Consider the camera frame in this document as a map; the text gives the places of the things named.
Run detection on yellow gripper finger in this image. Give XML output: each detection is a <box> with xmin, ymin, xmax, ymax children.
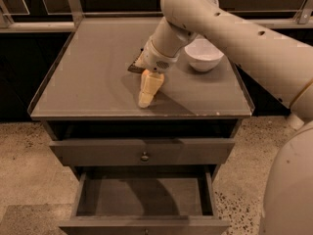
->
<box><xmin>138</xmin><ymin>72</ymin><xmax>164</xmax><ymax>108</ymax></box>
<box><xmin>133</xmin><ymin>53</ymin><xmax>145</xmax><ymax>71</ymax></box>

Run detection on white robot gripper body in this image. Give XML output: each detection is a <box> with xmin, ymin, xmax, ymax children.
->
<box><xmin>142</xmin><ymin>39</ymin><xmax>179</xmax><ymax>73</ymax></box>

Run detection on orange fruit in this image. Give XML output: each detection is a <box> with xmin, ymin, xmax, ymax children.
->
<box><xmin>142</xmin><ymin>70</ymin><xmax>151</xmax><ymax>76</ymax></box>

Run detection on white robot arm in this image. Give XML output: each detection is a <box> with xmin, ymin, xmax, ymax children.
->
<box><xmin>134</xmin><ymin>0</ymin><xmax>313</xmax><ymax>235</ymax></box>

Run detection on grey top drawer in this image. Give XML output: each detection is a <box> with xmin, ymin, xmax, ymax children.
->
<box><xmin>50</xmin><ymin>138</ymin><xmax>235</xmax><ymax>166</ymax></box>

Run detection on round metal drawer knob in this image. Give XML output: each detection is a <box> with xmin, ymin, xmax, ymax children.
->
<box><xmin>141</xmin><ymin>152</ymin><xmax>149</xmax><ymax>162</ymax></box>

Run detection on grey drawer cabinet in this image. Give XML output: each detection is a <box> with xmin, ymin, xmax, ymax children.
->
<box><xmin>29</xmin><ymin>18</ymin><xmax>253</xmax><ymax>235</ymax></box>

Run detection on grey open middle drawer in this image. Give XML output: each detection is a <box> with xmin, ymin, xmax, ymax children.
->
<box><xmin>59</xmin><ymin>173</ymin><xmax>230</xmax><ymax>235</ymax></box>

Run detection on dark snack bar wrapper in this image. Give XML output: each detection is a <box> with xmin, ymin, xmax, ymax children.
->
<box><xmin>127</xmin><ymin>52</ymin><xmax>145</xmax><ymax>73</ymax></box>

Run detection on white ceramic bowl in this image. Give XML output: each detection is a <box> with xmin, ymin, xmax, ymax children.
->
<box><xmin>184</xmin><ymin>38</ymin><xmax>224</xmax><ymax>72</ymax></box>

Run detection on metal railing frame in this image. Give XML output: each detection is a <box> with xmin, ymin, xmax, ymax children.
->
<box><xmin>1</xmin><ymin>0</ymin><xmax>312</xmax><ymax>25</ymax></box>

